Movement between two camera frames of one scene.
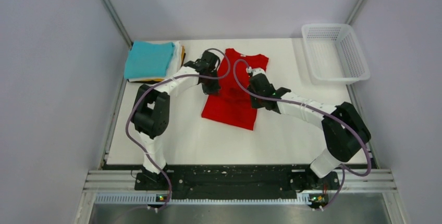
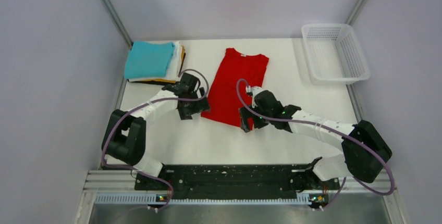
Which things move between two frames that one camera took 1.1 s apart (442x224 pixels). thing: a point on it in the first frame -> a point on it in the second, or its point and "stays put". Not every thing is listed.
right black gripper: x=255 y=104 -> x=245 y=115
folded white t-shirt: x=173 y=64 stays put
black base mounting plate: x=236 y=182 stays put
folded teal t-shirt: x=148 y=59 stays put
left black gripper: x=212 y=89 -> x=201 y=104
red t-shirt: x=232 y=104 stays put
